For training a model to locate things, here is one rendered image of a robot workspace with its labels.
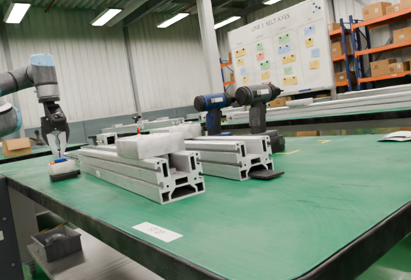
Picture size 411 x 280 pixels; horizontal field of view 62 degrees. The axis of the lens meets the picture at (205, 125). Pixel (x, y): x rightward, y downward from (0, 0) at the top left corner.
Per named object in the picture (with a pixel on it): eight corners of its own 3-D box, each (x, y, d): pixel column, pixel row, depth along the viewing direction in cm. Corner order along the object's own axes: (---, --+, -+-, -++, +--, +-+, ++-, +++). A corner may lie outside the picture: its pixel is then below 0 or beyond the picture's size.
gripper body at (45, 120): (63, 130, 126) (58, 98, 126) (67, 129, 119) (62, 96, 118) (41, 134, 123) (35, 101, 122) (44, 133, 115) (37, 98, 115)
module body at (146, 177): (80, 170, 134) (76, 149, 133) (106, 165, 139) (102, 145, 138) (161, 205, 65) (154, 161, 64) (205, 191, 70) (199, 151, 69)
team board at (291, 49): (237, 172, 473) (216, 32, 463) (262, 164, 503) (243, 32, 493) (336, 180, 354) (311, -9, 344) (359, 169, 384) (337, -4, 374)
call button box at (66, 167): (50, 180, 121) (46, 162, 120) (78, 173, 126) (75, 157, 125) (52, 182, 114) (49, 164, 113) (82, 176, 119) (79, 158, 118)
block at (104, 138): (98, 148, 237) (95, 135, 237) (114, 145, 244) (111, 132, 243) (102, 149, 229) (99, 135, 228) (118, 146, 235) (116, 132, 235)
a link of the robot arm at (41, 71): (45, 57, 125) (57, 52, 119) (51, 87, 125) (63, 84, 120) (23, 57, 118) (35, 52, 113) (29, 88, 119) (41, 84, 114)
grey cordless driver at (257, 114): (240, 157, 107) (230, 88, 105) (282, 145, 118) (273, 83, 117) (258, 158, 100) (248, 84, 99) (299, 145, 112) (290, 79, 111)
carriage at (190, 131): (152, 150, 115) (148, 129, 115) (180, 143, 121) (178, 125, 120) (172, 151, 101) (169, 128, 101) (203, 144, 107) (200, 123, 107)
